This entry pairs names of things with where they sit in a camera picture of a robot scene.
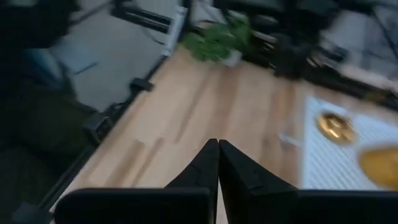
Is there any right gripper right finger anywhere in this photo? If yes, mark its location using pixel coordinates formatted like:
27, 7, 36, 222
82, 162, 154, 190
218, 139, 398, 224

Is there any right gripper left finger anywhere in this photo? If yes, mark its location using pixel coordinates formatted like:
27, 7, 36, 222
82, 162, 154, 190
54, 138, 220, 224

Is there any gold metal candlestick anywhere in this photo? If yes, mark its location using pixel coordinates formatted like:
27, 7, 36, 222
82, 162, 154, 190
315, 111, 357, 146

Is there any large amber glass candle holder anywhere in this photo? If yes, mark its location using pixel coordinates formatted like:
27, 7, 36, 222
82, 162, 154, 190
357, 145, 398, 191

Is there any white metal shelf rack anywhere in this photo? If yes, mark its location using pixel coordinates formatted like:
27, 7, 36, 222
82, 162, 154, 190
277, 95, 398, 191

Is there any black table clamp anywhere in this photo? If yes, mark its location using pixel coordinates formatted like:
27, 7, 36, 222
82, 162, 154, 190
129, 77, 155, 93

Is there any person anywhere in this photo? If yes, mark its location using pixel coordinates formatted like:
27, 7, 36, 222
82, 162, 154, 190
0, 0, 100, 224

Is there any green potted plant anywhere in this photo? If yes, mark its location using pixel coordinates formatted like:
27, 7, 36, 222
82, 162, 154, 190
182, 15, 252, 68

